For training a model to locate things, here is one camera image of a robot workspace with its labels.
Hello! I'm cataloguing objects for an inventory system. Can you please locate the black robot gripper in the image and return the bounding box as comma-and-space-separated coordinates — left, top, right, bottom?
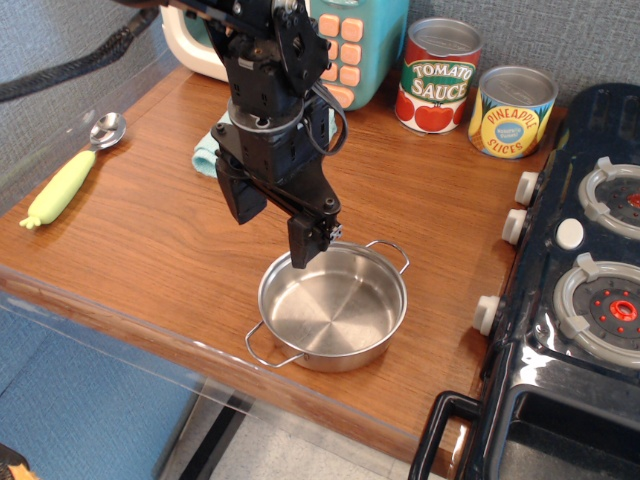
211, 93, 343, 269

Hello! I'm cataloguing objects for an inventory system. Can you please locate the spoon with yellow-green handle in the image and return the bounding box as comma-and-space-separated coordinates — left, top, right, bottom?
19, 112, 127, 230

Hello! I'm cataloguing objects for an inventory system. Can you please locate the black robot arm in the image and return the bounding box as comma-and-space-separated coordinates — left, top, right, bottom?
172, 1, 348, 269

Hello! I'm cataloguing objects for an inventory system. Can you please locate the silver steel pot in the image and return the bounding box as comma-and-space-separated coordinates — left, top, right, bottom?
245, 240, 410, 373

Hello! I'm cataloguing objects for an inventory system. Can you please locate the light teal folded cloth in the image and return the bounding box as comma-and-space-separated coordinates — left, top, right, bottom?
192, 109, 338, 179

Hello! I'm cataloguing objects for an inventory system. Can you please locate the toy microwave teal and cream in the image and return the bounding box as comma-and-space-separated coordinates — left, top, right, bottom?
161, 0, 409, 111

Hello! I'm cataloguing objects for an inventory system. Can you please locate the tomato sauce can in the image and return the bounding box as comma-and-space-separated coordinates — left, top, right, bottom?
395, 17, 483, 134

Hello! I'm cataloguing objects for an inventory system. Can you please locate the pineapple slices can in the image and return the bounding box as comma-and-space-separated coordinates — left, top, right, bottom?
468, 65, 558, 159

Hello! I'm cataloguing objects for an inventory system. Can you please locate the black toy stove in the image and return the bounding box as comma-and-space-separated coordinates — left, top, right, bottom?
410, 83, 639, 479

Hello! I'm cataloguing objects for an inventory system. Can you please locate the black braided cable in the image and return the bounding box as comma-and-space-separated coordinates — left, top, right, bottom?
0, 7, 161, 104

